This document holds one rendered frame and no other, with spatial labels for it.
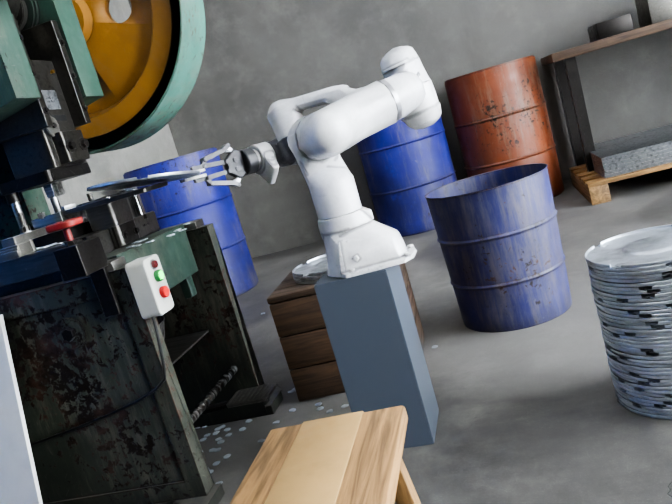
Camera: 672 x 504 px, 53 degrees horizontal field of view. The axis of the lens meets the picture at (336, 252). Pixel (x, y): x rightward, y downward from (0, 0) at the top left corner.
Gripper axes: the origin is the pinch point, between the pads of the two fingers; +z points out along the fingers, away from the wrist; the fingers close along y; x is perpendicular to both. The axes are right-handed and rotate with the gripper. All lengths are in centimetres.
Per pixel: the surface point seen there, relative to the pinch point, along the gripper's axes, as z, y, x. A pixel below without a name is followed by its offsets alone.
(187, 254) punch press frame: 2.5, -21.5, -12.0
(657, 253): -48, -42, 99
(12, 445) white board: 62, -51, -7
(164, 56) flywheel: -11.7, 36.5, -18.2
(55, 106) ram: 25.3, 26.5, -14.6
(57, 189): 30.4, 5.5, -18.0
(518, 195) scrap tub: -86, -31, 40
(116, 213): 22.0, -4.6, -4.7
